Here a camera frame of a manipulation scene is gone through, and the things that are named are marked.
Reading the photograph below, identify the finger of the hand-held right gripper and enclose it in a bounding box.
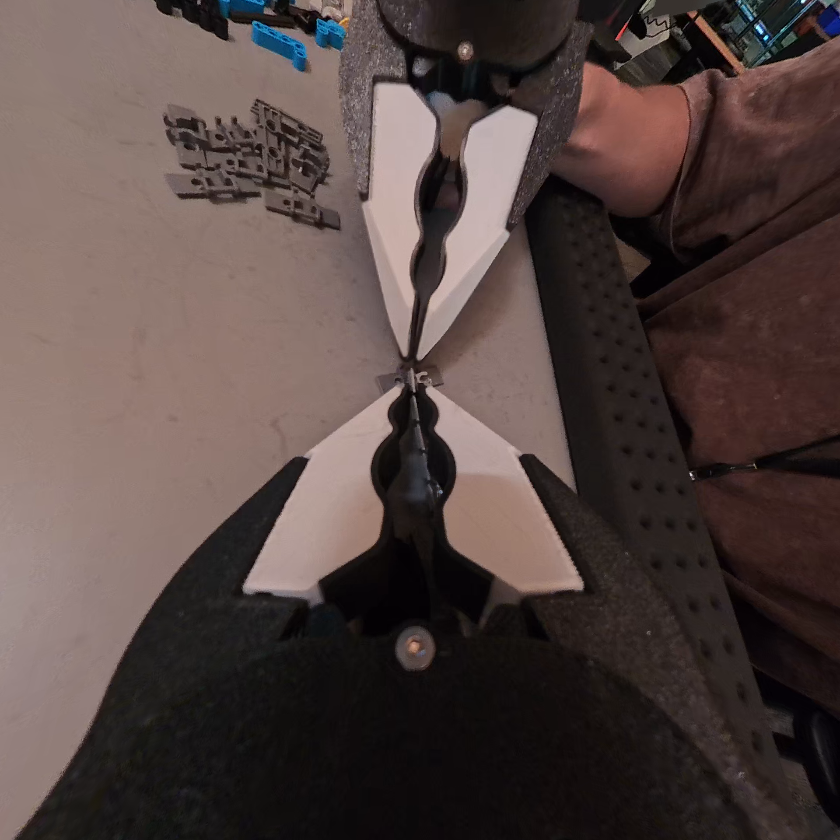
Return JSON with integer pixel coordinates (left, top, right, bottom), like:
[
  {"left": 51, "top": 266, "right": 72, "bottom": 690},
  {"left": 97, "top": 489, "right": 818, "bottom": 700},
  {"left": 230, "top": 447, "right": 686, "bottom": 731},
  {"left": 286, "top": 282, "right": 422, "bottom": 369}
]
[
  {"left": 413, "top": 104, "right": 540, "bottom": 360},
  {"left": 361, "top": 80, "right": 441, "bottom": 360}
]

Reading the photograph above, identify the grey toy track chain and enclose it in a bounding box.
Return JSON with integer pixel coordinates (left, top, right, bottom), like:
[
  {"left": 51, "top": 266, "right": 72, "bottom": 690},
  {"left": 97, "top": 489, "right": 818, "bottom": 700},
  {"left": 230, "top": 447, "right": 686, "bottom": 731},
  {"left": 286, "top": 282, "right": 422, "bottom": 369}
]
[{"left": 394, "top": 387, "right": 447, "bottom": 592}]

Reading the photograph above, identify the black perforated pad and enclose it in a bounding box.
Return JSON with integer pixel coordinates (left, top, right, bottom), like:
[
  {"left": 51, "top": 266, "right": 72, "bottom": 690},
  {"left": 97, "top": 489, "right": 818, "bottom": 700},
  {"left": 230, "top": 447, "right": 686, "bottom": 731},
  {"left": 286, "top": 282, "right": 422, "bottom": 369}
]
[{"left": 525, "top": 177, "right": 788, "bottom": 808}]

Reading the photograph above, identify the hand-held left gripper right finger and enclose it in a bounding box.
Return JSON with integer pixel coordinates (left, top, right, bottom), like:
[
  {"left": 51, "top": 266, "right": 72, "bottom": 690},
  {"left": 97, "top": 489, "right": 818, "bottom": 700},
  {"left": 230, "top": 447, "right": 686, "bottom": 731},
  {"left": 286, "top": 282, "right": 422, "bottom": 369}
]
[{"left": 420, "top": 386, "right": 585, "bottom": 622}]

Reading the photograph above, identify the single grey track link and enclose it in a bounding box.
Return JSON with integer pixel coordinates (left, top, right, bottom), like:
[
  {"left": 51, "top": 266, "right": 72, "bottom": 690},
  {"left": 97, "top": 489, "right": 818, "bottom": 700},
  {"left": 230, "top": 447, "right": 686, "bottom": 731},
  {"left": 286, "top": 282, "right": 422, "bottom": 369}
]
[{"left": 376, "top": 366, "right": 446, "bottom": 395}]

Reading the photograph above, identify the grey desk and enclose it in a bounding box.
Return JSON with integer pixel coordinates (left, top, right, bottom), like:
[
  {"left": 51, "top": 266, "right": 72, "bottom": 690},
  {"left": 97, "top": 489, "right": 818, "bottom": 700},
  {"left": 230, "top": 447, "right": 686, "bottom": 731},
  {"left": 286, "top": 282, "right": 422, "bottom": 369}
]
[{"left": 0, "top": 0, "right": 578, "bottom": 828}]

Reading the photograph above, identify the black strap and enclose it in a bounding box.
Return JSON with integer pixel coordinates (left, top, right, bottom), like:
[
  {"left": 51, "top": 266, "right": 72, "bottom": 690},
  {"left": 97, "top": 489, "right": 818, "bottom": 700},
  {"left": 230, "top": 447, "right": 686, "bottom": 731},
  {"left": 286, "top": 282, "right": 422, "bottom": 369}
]
[{"left": 689, "top": 440, "right": 840, "bottom": 481}]

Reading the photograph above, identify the pile of grey links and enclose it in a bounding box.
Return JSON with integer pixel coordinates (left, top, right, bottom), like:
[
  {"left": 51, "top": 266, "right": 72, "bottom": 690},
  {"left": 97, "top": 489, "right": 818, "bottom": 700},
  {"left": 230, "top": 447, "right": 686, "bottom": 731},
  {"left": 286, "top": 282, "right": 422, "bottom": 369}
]
[{"left": 163, "top": 98, "right": 342, "bottom": 232}]

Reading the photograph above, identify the person's right forearm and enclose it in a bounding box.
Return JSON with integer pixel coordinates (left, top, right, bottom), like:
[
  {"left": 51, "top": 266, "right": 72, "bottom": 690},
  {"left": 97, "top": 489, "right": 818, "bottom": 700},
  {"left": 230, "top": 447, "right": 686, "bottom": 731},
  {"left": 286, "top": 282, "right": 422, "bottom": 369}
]
[{"left": 554, "top": 62, "right": 693, "bottom": 219}]

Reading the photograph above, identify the pile of small building bricks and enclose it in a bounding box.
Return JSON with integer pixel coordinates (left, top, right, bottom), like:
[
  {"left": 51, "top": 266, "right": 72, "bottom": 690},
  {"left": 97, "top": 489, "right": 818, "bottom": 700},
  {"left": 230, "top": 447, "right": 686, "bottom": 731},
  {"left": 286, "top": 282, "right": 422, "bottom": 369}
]
[{"left": 154, "top": 0, "right": 349, "bottom": 72}]

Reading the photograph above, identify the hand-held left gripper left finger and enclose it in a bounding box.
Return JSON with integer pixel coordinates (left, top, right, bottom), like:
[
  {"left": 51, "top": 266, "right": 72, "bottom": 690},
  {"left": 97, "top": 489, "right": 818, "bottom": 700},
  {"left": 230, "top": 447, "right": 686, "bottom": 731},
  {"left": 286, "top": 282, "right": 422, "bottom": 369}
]
[{"left": 243, "top": 386, "right": 411, "bottom": 605}]

